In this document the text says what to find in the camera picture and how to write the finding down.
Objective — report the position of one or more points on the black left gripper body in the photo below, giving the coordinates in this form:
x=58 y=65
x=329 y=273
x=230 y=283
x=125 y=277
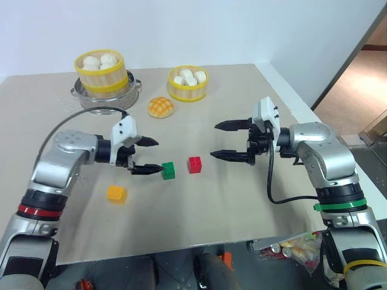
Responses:
x=124 y=157

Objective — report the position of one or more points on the glass display case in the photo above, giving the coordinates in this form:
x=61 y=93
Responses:
x=376 y=130

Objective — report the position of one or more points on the golden pineapple bun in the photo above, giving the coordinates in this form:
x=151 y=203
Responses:
x=160 y=107

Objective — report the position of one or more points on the white steamed bun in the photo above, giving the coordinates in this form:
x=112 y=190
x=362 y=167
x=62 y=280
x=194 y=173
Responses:
x=186 y=73
x=200 y=77
x=179 y=80
x=109 y=59
x=106 y=66
x=191 y=81
x=91 y=63

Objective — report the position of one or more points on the steel steamer pot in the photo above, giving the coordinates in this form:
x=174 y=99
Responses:
x=106 y=102

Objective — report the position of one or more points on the dark rounded shape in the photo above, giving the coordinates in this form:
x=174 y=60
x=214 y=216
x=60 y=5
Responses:
x=216 y=273

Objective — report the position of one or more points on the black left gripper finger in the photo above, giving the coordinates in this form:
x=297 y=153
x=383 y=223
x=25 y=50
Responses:
x=146 y=169
x=148 y=141

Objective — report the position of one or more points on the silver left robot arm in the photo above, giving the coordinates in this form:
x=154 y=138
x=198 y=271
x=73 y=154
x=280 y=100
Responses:
x=60 y=157

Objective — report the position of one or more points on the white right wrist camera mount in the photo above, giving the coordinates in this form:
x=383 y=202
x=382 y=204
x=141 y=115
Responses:
x=267 y=113

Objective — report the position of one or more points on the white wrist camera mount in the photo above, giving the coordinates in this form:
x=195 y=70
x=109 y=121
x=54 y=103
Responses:
x=125 y=128
x=267 y=113

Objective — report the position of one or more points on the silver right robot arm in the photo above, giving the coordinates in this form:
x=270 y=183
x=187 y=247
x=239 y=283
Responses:
x=326 y=151

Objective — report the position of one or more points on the green toy brick cube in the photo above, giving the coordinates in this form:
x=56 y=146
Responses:
x=169 y=171

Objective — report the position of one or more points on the red toy brick cube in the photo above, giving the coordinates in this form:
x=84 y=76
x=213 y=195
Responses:
x=195 y=165

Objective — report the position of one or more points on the yellow toy brick cube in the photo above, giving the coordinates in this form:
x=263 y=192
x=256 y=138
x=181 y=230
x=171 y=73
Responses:
x=116 y=194

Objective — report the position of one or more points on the short bamboo steamer basket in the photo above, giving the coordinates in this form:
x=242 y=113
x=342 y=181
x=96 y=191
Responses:
x=187 y=92

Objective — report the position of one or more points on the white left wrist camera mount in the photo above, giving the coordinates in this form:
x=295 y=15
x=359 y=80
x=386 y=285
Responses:
x=125 y=128

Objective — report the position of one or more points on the small orange object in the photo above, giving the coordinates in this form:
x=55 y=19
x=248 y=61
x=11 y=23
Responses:
x=226 y=259

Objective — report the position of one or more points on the tall bamboo steamer basket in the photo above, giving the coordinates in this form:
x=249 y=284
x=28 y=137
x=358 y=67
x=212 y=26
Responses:
x=102 y=81

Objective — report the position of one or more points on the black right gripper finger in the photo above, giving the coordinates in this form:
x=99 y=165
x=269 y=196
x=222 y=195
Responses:
x=232 y=125
x=231 y=155

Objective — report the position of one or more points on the small red object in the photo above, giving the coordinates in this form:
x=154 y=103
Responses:
x=85 y=284

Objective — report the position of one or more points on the clear bag of snacks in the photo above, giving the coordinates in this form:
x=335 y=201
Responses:
x=297 y=249

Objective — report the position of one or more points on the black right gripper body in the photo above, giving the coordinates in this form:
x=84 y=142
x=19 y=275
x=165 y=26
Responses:
x=260 y=142

